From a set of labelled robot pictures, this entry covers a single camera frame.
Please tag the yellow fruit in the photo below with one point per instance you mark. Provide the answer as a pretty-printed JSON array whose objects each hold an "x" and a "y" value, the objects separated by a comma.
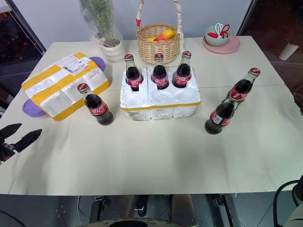
[{"x": 152, "y": 38}]

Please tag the mint green bowl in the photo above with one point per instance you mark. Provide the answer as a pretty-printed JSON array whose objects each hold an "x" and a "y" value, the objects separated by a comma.
[{"x": 216, "y": 40}]

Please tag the metal table leg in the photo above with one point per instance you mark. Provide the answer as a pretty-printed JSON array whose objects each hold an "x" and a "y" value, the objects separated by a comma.
[{"x": 226, "y": 210}]

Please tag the glass cola bottle red label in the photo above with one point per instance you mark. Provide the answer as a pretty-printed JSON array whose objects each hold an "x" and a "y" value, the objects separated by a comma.
[
  {"x": 241, "y": 88},
  {"x": 220, "y": 118},
  {"x": 161, "y": 76},
  {"x": 99, "y": 111},
  {"x": 181, "y": 76},
  {"x": 133, "y": 75}
]

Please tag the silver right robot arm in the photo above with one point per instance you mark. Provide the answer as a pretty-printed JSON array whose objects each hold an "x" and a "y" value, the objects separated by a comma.
[{"x": 294, "y": 215}]

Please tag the white foam bottle tray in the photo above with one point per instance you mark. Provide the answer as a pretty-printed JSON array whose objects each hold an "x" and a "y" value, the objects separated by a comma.
[{"x": 163, "y": 104}]

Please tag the dark window frame post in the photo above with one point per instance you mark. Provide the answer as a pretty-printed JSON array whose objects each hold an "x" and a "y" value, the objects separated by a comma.
[
  {"x": 246, "y": 16},
  {"x": 28, "y": 26}
]

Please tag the green plant in plastic sleeve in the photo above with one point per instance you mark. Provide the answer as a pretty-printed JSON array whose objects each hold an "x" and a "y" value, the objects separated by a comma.
[{"x": 101, "y": 19}]

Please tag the yellow red mango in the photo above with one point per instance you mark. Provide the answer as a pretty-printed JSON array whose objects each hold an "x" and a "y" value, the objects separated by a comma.
[{"x": 166, "y": 35}]

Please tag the white tumbler cup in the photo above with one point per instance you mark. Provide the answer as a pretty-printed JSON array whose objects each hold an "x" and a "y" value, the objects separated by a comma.
[{"x": 287, "y": 50}]

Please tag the white ribbed plant pot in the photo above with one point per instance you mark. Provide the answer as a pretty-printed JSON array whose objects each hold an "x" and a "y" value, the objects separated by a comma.
[{"x": 113, "y": 52}]

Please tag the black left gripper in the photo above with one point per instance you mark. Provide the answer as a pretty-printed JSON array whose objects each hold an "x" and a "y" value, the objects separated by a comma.
[{"x": 6, "y": 150}]

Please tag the pink plate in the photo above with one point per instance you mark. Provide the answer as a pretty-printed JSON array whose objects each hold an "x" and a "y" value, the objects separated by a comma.
[{"x": 225, "y": 48}]

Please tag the purple plastic tray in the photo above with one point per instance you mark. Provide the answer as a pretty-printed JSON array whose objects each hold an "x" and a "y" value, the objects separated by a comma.
[{"x": 29, "y": 107}]

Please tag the red and white scissors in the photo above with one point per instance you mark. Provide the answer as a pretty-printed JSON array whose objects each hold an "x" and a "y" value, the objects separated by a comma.
[{"x": 222, "y": 32}]

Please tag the foam lid with shipping label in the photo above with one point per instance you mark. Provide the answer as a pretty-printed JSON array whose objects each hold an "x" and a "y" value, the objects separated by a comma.
[{"x": 61, "y": 87}]

